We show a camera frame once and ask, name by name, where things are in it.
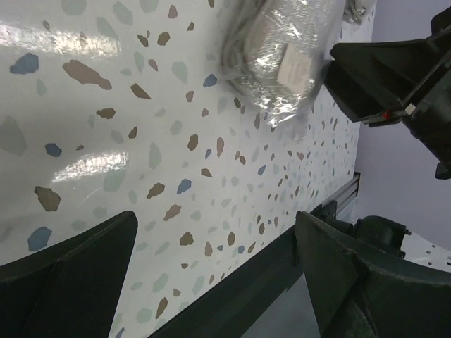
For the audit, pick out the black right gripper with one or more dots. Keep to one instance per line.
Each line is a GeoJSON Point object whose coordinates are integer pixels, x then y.
{"type": "Point", "coordinates": [379, 84]}

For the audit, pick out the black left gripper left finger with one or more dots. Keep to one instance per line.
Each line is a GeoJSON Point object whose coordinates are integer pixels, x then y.
{"type": "Point", "coordinates": [72, 288]}

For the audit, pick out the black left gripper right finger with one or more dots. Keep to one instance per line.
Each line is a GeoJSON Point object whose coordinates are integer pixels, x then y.
{"type": "Point", "coordinates": [357, 290]}

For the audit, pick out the silver sponge pack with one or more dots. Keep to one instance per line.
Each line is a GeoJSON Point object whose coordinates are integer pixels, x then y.
{"type": "Point", "coordinates": [357, 11]}
{"type": "Point", "coordinates": [277, 54]}

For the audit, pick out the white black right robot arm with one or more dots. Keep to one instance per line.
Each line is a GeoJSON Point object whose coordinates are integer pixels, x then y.
{"type": "Point", "coordinates": [396, 182]}

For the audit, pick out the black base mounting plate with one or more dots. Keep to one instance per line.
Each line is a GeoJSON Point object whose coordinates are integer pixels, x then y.
{"type": "Point", "coordinates": [235, 303]}

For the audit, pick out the aluminium frame rail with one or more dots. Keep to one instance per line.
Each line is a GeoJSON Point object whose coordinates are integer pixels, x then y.
{"type": "Point", "coordinates": [347, 194]}

